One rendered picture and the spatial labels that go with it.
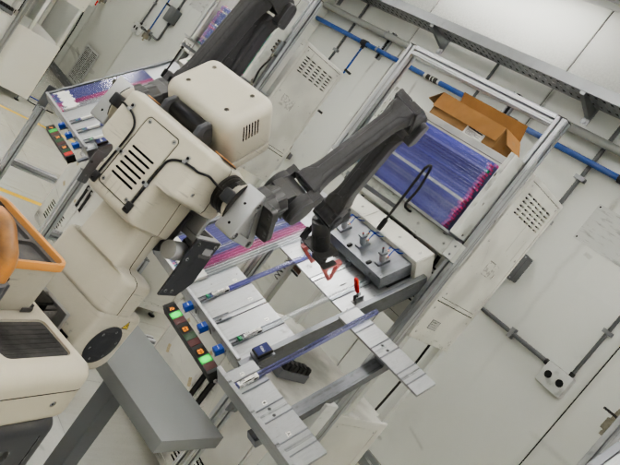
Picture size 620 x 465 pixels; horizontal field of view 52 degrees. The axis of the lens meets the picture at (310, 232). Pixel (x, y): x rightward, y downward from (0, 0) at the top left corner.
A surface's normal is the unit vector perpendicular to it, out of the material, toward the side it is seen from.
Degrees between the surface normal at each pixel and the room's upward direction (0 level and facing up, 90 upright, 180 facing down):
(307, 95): 90
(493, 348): 91
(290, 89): 90
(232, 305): 45
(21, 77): 90
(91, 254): 82
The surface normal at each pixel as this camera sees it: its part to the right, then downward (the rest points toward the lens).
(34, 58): 0.54, 0.52
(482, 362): -0.58, -0.33
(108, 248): -0.29, -0.24
